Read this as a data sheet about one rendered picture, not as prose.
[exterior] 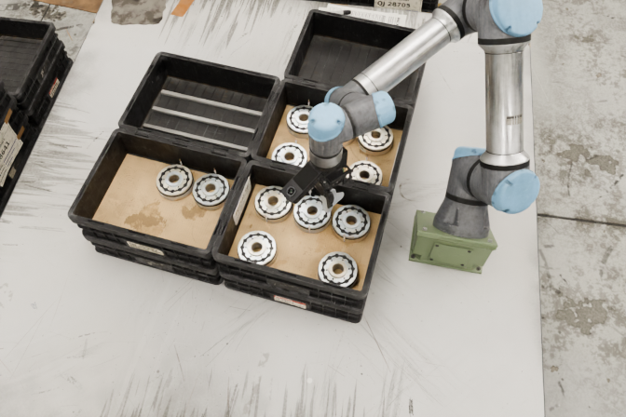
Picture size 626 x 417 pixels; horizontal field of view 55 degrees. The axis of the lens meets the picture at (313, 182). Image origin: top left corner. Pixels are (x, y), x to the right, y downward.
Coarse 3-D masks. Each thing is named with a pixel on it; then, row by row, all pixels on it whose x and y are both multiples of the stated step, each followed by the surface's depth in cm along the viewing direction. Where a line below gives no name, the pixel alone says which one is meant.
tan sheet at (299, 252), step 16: (256, 192) 169; (336, 208) 166; (240, 224) 164; (256, 224) 164; (272, 224) 164; (288, 224) 164; (352, 224) 163; (288, 240) 161; (304, 240) 161; (320, 240) 161; (336, 240) 161; (368, 240) 161; (288, 256) 159; (304, 256) 159; (320, 256) 159; (352, 256) 159; (368, 256) 159; (304, 272) 157; (336, 272) 156; (352, 288) 154
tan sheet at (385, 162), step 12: (288, 108) 184; (276, 132) 179; (288, 132) 179; (396, 132) 179; (276, 144) 177; (300, 144) 177; (396, 144) 177; (348, 156) 175; (360, 156) 175; (372, 156) 175; (384, 156) 175; (384, 168) 172; (384, 180) 171
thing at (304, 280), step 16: (240, 192) 158; (368, 192) 157; (384, 192) 157; (384, 208) 155; (224, 224) 153; (384, 224) 152; (224, 256) 148; (256, 272) 148; (272, 272) 146; (288, 272) 146; (368, 272) 147; (320, 288) 145; (336, 288) 144; (368, 288) 144
